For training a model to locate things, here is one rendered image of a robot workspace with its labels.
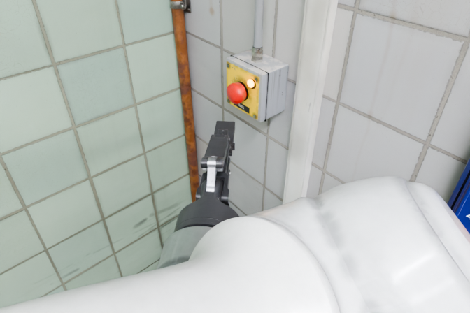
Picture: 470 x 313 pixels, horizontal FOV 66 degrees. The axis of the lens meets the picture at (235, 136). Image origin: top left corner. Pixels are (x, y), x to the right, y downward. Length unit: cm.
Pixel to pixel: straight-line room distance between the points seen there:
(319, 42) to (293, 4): 9
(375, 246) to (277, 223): 4
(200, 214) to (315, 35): 34
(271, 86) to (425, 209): 50
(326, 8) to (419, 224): 44
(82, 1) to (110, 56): 13
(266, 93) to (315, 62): 10
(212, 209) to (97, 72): 54
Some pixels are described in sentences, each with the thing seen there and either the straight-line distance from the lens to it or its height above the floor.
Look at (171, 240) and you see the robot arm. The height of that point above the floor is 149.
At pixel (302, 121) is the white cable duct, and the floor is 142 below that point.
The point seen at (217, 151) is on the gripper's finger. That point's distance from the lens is 44.
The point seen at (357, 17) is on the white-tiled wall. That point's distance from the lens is 57.
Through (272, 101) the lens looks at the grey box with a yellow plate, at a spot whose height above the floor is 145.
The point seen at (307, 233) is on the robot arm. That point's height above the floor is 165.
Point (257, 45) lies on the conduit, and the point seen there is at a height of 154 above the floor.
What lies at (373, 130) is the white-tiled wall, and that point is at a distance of 61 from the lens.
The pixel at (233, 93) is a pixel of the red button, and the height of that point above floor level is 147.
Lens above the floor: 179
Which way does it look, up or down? 36 degrees down
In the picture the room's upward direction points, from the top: straight up
